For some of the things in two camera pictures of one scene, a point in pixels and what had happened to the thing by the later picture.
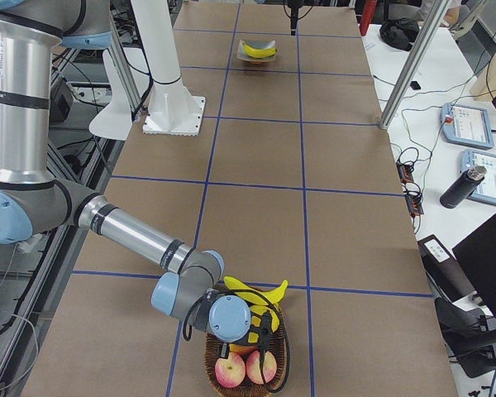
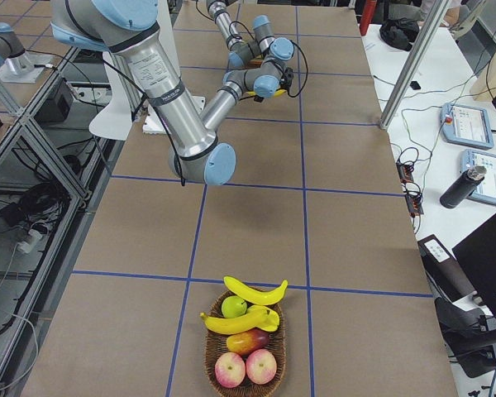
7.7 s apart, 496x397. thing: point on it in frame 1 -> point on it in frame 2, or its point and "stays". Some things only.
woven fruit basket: x=213 y=351 stays
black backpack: x=400 y=33 stays
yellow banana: x=259 y=309 -> x=276 y=93
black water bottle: x=464 y=185 stays
